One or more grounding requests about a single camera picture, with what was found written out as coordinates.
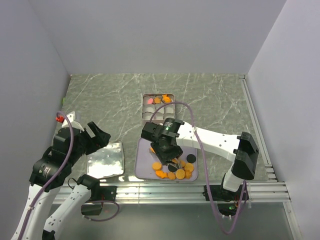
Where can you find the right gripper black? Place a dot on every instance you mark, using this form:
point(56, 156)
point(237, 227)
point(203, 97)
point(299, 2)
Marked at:
point(177, 152)

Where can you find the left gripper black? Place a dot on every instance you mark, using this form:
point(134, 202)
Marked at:
point(102, 137)

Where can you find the metal tongs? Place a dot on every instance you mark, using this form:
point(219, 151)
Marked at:
point(175, 162)

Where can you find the orange pineapple cookie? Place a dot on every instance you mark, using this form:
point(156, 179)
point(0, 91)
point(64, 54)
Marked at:
point(166, 98)

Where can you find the pink round cookie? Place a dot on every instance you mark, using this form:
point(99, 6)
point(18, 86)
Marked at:
point(150, 101)

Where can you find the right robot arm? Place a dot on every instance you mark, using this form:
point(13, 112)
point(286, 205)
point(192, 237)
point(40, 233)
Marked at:
point(168, 139)

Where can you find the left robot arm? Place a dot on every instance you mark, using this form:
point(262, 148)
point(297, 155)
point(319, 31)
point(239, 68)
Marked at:
point(48, 176)

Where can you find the orange round waffle cookie left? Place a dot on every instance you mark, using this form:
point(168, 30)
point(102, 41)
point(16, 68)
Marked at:
point(157, 166)

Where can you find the orange round waffle cookie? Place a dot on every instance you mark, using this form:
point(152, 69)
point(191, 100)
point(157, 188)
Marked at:
point(180, 174)
point(157, 166)

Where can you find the black sandwich cookie centre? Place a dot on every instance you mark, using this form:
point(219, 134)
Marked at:
point(172, 168)

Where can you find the black sandwich cookie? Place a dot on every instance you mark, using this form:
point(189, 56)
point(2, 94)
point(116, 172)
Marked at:
point(172, 168)
point(191, 158)

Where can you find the lilac plastic tray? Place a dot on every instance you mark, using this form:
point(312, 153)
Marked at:
point(144, 160)

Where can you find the orange fish cookie bottom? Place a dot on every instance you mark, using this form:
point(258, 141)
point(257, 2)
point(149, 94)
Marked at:
point(161, 174)

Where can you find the black sandwich cookie right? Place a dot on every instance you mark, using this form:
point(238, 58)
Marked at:
point(191, 158)

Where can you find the orange round waffle cookie bottom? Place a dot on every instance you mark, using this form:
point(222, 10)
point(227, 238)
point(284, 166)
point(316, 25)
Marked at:
point(180, 174)

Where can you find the pink cookie tin box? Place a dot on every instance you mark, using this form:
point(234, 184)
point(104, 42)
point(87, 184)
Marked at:
point(158, 113)

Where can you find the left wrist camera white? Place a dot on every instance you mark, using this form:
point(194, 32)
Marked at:
point(74, 119)

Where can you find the aluminium rail frame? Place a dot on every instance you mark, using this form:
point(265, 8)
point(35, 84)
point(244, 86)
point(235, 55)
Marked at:
point(166, 210)

